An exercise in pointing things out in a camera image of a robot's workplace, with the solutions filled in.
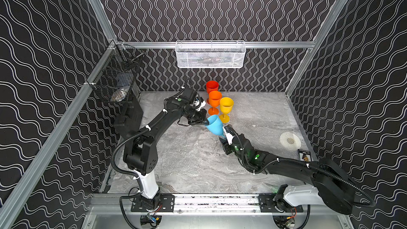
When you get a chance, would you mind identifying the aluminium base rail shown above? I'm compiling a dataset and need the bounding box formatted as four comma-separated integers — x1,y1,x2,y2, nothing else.
88,194,340,216

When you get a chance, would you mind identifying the white tape roll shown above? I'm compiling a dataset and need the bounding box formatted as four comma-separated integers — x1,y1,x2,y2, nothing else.
279,132,302,151

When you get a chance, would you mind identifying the blue plastic wine glass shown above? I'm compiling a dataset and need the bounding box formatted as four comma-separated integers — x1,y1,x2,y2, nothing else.
206,114,226,139

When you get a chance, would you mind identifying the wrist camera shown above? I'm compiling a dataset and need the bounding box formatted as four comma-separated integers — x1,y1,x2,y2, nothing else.
223,125,244,145
181,88,206,111

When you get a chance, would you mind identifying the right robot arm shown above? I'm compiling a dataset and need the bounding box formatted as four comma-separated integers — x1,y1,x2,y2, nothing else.
219,135,376,215

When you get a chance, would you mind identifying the black wire mesh basket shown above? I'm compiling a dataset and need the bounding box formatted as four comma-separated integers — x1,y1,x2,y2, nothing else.
90,43,146,104

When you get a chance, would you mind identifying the aluminium frame corner post left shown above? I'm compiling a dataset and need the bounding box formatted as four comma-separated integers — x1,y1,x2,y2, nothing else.
75,0,118,43

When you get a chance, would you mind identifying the white wire mesh basket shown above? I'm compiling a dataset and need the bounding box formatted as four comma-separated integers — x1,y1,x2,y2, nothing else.
175,40,247,69

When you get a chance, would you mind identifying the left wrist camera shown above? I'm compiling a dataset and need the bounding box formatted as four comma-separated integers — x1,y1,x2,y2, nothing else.
181,88,206,111

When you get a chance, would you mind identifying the black battery charger box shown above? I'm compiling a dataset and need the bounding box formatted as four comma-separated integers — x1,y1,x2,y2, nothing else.
298,149,312,162

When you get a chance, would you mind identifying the red plastic wine glass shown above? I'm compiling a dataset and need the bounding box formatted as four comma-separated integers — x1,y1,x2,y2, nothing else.
206,81,219,104

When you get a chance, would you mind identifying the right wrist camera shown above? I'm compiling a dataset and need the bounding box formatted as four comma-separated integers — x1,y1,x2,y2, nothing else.
223,125,244,145

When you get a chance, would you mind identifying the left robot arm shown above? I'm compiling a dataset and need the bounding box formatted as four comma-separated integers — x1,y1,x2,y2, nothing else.
111,88,209,211

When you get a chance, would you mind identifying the black speaker box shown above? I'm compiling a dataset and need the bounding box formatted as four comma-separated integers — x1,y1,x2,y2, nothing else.
113,97,144,139

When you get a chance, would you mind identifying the yellow plastic wine glass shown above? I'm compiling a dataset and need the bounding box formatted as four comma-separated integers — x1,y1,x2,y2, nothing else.
219,97,234,124

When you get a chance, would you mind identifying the orange plastic wine glass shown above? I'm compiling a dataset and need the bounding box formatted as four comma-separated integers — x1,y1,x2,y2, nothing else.
208,91,223,116

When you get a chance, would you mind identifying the bubble blue glass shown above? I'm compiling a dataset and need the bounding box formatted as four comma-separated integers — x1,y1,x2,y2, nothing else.
155,125,306,183

